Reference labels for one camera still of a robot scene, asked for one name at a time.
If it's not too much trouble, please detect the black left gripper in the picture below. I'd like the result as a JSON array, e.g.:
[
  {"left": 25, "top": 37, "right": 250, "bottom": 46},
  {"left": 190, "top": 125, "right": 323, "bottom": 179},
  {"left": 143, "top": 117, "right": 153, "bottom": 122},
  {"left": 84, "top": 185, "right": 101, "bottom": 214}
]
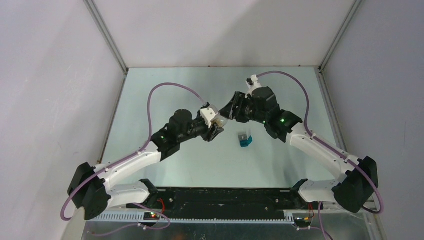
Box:
[{"left": 178, "top": 108, "right": 224, "bottom": 144}]

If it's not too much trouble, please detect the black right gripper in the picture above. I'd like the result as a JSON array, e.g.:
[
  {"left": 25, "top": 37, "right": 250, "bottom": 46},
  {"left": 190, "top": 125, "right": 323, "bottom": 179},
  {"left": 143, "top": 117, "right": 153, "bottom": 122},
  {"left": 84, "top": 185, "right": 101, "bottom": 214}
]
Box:
[{"left": 218, "top": 91, "right": 268, "bottom": 125}]

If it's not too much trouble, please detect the teal and clear pill box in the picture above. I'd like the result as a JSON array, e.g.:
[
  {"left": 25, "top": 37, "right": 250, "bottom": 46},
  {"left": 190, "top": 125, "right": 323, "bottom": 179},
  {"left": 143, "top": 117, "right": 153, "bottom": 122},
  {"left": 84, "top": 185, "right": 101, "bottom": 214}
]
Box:
[{"left": 237, "top": 132, "right": 253, "bottom": 148}]

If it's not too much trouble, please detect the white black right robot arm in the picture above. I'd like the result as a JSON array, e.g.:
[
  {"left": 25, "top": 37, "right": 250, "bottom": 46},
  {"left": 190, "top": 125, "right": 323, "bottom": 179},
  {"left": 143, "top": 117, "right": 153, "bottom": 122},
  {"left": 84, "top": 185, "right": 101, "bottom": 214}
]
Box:
[{"left": 220, "top": 87, "right": 379, "bottom": 213}]

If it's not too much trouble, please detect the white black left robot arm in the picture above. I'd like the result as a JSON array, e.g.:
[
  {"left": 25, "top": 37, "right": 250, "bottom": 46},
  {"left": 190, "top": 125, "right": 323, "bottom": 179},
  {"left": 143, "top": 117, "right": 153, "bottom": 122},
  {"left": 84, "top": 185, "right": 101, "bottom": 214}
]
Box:
[{"left": 67, "top": 106, "right": 227, "bottom": 221}]

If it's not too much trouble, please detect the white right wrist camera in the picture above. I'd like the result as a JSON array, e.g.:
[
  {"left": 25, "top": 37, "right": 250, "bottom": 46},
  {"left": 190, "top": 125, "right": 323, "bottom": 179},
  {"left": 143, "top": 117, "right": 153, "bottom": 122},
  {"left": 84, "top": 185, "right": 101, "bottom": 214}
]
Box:
[{"left": 245, "top": 74, "right": 262, "bottom": 99}]

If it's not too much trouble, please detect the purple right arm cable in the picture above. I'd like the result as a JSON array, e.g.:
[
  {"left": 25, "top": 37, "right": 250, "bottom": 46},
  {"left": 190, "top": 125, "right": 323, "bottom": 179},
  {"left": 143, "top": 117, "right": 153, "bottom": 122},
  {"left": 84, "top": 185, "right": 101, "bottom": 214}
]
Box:
[{"left": 256, "top": 70, "right": 385, "bottom": 215}]

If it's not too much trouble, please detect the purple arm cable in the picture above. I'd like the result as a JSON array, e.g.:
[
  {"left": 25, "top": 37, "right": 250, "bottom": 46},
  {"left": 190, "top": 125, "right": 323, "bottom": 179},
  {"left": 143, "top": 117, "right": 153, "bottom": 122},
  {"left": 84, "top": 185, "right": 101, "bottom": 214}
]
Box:
[
  {"left": 60, "top": 82, "right": 208, "bottom": 222},
  {"left": 256, "top": 70, "right": 385, "bottom": 215}
]

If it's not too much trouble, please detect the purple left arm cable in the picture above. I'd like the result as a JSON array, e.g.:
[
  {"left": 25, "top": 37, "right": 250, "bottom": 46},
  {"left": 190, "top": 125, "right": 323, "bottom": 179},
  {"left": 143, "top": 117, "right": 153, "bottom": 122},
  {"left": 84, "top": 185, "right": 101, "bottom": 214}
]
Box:
[{"left": 60, "top": 82, "right": 208, "bottom": 222}]

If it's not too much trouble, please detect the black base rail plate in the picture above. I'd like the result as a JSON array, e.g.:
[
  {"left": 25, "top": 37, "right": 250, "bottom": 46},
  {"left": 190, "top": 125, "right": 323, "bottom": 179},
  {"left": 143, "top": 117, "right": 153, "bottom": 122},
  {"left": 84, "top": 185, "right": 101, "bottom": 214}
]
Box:
[{"left": 147, "top": 187, "right": 309, "bottom": 220}]

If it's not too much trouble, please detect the aluminium right side rail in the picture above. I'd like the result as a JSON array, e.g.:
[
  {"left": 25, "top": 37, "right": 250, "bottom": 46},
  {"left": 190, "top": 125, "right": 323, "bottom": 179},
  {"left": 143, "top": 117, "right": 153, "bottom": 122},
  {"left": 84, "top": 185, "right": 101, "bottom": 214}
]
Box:
[{"left": 314, "top": 67, "right": 349, "bottom": 155}]

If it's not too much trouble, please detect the white slotted cable duct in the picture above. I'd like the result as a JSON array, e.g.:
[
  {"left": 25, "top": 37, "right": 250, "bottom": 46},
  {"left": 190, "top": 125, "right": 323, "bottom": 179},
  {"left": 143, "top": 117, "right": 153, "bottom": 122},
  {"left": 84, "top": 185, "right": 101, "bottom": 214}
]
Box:
[{"left": 89, "top": 211, "right": 295, "bottom": 224}]

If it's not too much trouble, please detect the aluminium frame post left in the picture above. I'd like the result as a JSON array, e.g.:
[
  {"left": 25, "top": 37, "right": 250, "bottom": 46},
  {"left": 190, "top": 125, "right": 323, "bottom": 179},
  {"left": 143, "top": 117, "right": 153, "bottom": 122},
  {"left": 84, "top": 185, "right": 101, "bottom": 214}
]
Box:
[{"left": 83, "top": 0, "right": 129, "bottom": 75}]

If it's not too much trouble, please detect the aluminium frame post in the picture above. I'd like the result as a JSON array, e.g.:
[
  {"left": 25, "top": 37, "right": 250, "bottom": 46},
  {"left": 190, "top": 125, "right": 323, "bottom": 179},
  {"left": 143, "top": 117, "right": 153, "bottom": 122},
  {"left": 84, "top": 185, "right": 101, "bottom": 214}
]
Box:
[
  {"left": 318, "top": 0, "right": 364, "bottom": 74},
  {"left": 83, "top": 0, "right": 129, "bottom": 75}
]

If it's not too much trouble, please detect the aluminium frame post right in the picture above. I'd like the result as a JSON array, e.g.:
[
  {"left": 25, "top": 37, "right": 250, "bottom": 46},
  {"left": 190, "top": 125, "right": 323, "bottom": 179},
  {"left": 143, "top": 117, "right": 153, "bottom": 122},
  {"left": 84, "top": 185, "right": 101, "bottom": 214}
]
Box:
[{"left": 318, "top": 0, "right": 364, "bottom": 74}]

